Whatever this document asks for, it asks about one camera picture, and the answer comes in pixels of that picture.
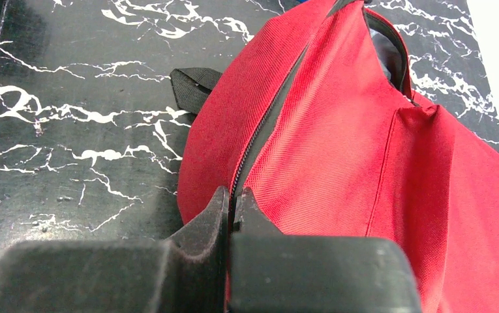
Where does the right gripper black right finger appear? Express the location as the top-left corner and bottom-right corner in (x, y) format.
(228, 188), (421, 312)

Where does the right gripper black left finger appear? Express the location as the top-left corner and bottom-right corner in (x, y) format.
(0, 187), (229, 312)

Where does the red backpack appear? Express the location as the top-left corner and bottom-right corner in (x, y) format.
(170, 1), (499, 312)

